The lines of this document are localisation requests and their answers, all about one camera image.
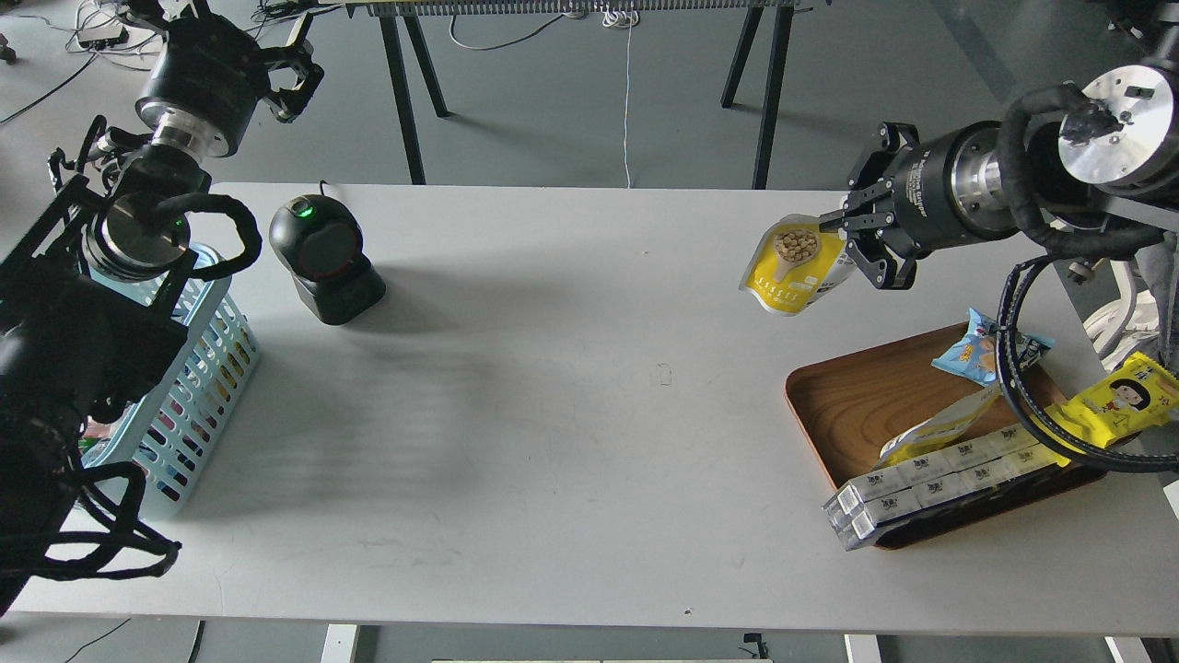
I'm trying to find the black trestle table legs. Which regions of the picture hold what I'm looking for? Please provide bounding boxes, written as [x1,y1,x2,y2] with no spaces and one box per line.
[318,0,834,191]

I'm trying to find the light blue plastic basket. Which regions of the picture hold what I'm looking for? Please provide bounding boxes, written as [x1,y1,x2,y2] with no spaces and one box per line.
[83,277,261,521]

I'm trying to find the white hanging cable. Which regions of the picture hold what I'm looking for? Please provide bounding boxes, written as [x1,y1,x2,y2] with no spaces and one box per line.
[602,9,640,189]

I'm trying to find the black barcode scanner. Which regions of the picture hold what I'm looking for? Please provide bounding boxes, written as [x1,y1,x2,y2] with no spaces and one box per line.
[269,193,387,326]

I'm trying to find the clear boxed snack upper pack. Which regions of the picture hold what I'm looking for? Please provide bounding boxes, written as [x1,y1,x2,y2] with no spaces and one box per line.
[831,425,1058,516]

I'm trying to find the brown wooden tray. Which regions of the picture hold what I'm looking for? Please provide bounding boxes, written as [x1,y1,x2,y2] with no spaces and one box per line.
[784,323,1104,551]

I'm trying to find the clear boxed snack lower pack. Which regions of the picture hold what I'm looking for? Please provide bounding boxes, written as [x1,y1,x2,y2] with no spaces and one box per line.
[823,439,1056,551]

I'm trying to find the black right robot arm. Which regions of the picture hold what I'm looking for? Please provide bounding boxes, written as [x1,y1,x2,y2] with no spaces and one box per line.
[821,4,1175,473]

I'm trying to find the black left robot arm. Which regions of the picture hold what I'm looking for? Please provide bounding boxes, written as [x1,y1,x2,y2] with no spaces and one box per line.
[1,1,324,609]

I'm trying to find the floor cables and adapter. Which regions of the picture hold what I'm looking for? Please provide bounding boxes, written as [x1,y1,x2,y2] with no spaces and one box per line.
[0,0,345,130]

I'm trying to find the blue snack packet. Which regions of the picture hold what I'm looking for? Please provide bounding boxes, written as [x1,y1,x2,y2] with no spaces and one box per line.
[930,308,1056,387]

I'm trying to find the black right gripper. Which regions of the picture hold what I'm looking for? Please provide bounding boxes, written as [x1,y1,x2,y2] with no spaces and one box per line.
[821,122,999,290]

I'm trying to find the clear boxed snack pack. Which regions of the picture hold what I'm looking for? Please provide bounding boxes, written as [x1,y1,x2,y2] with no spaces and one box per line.
[831,425,1058,516]
[823,439,1056,551]

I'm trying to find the white yellow flat pouch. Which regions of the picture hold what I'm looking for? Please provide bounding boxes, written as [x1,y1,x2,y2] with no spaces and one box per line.
[872,382,999,470]

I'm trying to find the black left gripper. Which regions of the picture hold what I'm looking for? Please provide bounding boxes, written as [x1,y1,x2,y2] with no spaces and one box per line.
[136,13,324,157]

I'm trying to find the yellow white chickpea snack bag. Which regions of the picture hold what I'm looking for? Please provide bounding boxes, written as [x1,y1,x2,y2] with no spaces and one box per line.
[738,214,856,319]

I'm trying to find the yellow cartoon face snack packet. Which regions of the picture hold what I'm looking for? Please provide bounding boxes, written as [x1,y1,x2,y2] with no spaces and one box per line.
[1032,352,1178,473]

